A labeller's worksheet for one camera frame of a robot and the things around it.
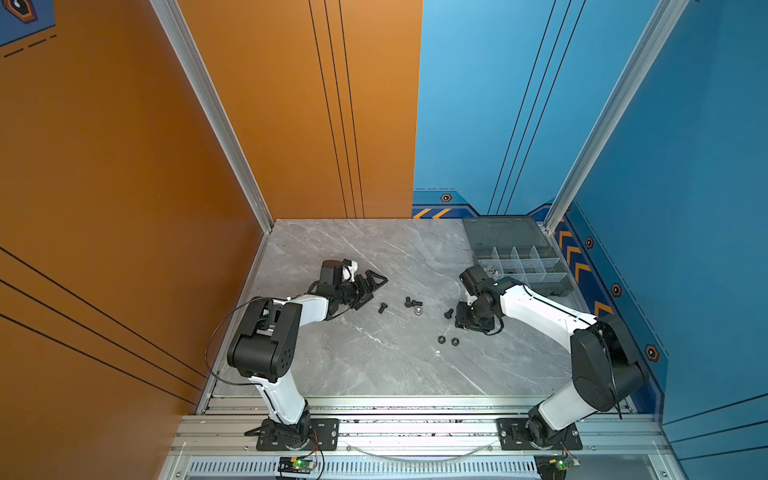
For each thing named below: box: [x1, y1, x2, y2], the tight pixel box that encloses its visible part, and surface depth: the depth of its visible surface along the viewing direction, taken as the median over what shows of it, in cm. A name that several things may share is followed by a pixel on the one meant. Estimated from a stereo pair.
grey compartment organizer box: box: [462, 217, 575, 297], surface depth 108 cm
